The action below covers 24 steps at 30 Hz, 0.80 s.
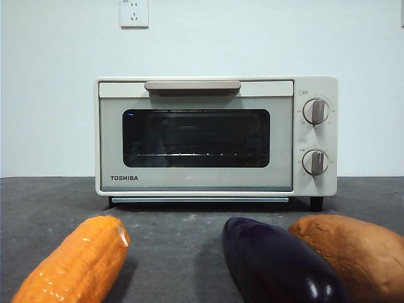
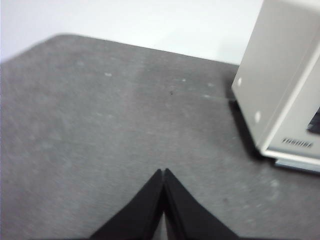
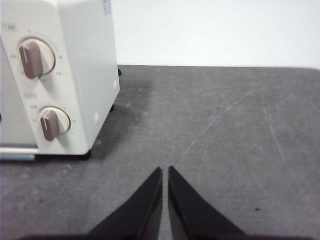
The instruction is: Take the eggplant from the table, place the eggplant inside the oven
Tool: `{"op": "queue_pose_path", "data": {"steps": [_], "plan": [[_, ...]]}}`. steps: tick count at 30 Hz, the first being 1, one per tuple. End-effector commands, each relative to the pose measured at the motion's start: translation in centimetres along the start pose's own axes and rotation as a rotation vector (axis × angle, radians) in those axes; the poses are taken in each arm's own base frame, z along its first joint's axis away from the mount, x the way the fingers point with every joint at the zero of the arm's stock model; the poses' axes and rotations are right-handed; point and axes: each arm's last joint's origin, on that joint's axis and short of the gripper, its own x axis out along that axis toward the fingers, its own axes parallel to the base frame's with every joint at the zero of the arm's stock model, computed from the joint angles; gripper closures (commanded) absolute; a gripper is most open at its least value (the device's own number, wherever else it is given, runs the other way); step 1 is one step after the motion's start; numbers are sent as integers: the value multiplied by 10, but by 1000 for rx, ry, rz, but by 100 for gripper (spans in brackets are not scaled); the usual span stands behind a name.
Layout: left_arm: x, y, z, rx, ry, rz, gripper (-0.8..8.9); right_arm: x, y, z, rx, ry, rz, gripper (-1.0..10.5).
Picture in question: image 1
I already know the white wall socket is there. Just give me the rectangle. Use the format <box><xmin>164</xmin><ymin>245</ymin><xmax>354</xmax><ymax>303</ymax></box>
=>
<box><xmin>120</xmin><ymin>0</ymin><xmax>150</xmax><ymax>30</ymax></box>

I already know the oven door with beige handle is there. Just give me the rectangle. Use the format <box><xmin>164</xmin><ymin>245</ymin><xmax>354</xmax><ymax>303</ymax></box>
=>
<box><xmin>98</xmin><ymin>80</ymin><xmax>294</xmax><ymax>193</ymax></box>

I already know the brown sweet potato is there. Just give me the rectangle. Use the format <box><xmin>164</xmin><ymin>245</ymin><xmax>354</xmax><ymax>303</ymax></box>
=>
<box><xmin>288</xmin><ymin>214</ymin><xmax>404</xmax><ymax>303</ymax></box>

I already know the orange corn cob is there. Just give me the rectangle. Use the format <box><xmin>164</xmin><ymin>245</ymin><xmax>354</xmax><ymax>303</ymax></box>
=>
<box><xmin>11</xmin><ymin>215</ymin><xmax>131</xmax><ymax>303</ymax></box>

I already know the metal oven crumb tray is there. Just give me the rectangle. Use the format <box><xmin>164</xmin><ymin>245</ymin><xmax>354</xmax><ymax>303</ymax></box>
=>
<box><xmin>110</xmin><ymin>197</ymin><xmax>290</xmax><ymax>204</ymax></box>

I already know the oven temperature knob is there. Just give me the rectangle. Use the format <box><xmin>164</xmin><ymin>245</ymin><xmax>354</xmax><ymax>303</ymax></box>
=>
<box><xmin>302</xmin><ymin>97</ymin><xmax>331</xmax><ymax>124</ymax></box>

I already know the oven timer knob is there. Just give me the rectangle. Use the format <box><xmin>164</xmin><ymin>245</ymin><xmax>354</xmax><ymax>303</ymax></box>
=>
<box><xmin>302</xmin><ymin>149</ymin><xmax>330</xmax><ymax>176</ymax></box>

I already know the cream Toshiba toaster oven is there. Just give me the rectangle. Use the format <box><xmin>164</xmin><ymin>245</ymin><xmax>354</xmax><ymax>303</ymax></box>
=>
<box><xmin>93</xmin><ymin>74</ymin><xmax>340</xmax><ymax>211</ymax></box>

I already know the metal wire oven rack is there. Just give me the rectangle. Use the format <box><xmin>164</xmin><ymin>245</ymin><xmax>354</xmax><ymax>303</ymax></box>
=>
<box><xmin>135</xmin><ymin>152</ymin><xmax>257</xmax><ymax>158</ymax></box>

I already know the dark purple eggplant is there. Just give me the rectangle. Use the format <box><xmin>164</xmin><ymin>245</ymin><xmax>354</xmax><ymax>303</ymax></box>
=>
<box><xmin>222</xmin><ymin>216</ymin><xmax>350</xmax><ymax>303</ymax></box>

